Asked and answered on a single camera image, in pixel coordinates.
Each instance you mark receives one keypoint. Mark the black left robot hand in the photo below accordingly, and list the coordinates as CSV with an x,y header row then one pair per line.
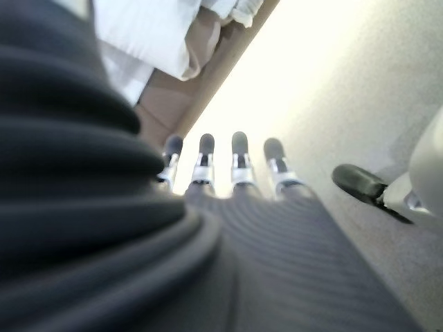
x,y
104,242

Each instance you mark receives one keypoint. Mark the white duvet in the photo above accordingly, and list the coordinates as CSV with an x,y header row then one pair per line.
x,y
145,31

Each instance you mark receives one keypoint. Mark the dark left robot foot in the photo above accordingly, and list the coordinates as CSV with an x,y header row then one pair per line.
x,y
356,181

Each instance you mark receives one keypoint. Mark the white fringed bedspread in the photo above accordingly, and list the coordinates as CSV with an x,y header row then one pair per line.
x,y
244,14

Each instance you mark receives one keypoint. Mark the silver left robot leg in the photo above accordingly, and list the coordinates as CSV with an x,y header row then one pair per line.
x,y
427,162

